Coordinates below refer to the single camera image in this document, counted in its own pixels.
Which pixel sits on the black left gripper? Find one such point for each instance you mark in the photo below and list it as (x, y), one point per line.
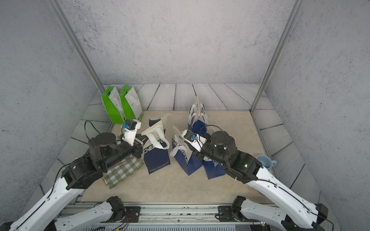
(138, 146)

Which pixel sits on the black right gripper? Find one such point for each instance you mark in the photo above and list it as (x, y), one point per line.
(198, 153)

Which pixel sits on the dark navy takeaway bag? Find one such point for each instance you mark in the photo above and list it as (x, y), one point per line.
(155, 150)

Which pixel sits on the green white takeout bag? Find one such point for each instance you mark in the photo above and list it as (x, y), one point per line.
(130, 102)
(112, 105)

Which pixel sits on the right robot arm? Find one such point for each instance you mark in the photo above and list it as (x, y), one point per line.
(291, 212)

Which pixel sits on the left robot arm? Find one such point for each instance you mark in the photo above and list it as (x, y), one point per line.
(103, 154)

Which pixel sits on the blue white bag lying right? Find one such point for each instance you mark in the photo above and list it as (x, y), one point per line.
(213, 169)

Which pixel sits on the blue bag standing rear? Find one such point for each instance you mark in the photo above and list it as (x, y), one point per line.
(197, 119)

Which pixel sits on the blue white takeout bag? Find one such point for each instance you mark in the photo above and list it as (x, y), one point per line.
(183, 154)

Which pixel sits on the green checkered cloth mat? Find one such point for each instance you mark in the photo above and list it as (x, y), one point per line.
(122, 171)

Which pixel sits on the light blue mug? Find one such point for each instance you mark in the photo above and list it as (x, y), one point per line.
(266, 161)

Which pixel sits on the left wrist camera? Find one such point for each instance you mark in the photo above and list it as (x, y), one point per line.
(130, 124)

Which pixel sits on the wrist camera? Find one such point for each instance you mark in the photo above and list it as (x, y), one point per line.
(189, 136)
(130, 124)

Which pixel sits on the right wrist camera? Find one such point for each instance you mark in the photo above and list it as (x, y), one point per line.
(189, 136)

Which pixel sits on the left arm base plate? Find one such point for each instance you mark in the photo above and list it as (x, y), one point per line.
(131, 214)

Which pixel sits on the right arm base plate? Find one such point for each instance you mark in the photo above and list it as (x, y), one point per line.
(231, 213)

